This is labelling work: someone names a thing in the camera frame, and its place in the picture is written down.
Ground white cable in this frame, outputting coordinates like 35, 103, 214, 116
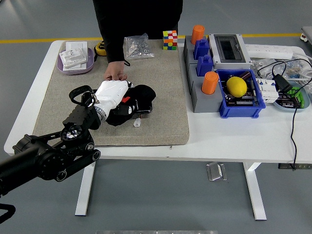
292, 52, 312, 86

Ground black power cable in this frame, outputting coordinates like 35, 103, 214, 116
257, 56, 304, 171

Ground white switch plate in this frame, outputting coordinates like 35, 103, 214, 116
65, 40, 88, 53
59, 48, 88, 64
62, 58, 88, 72

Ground black robot strap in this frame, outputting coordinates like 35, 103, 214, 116
0, 204, 17, 224

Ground black power adapter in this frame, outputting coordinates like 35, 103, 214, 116
272, 74, 293, 94

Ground brown black circuit modules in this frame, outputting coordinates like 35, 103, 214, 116
277, 94, 302, 108

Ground light blue dish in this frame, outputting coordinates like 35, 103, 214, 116
273, 81, 311, 113

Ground white circuit breaker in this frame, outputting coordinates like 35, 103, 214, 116
255, 78, 279, 103

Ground grey electrical distribution box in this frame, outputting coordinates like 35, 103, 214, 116
208, 33, 253, 70

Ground person's right hand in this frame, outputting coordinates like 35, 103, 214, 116
103, 60, 128, 81

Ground clear bags of parts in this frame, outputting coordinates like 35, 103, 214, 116
251, 58, 312, 81

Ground purple tray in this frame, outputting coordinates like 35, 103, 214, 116
57, 47, 96, 75

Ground metal bracket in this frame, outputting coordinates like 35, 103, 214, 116
206, 161, 228, 182

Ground green plastic part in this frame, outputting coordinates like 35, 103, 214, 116
287, 86, 306, 108

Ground orange cylinder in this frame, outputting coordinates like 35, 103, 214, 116
201, 71, 220, 95
191, 24, 206, 45

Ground black rag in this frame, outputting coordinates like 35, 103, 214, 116
106, 84, 156, 127

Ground yellow black tape measure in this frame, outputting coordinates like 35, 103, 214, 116
94, 40, 108, 56

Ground blue plastic bin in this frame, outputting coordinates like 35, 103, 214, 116
215, 69, 267, 119

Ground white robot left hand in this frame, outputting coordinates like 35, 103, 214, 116
94, 79, 140, 116

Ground grey-brown mat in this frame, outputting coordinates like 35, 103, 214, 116
32, 39, 190, 149

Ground white table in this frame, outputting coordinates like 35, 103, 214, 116
3, 39, 312, 221

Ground clear bag of screws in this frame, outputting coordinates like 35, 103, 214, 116
123, 33, 156, 61

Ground grey block base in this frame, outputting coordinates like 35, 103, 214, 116
183, 35, 215, 66
187, 63, 224, 114

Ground yellow lemon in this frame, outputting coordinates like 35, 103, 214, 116
226, 76, 248, 98

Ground blue block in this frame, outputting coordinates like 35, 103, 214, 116
196, 55, 215, 77
194, 39, 211, 61

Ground person's torso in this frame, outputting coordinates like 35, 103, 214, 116
92, 0, 183, 41

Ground white power strip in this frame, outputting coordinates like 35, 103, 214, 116
244, 44, 294, 60

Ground colourful puzzle cube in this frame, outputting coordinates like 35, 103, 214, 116
162, 30, 178, 51

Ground dark circuit board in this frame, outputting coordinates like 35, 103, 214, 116
225, 92, 259, 107

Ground black table control panel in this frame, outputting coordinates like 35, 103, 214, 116
278, 163, 312, 170

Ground white cart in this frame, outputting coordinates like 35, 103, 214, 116
300, 26, 312, 47

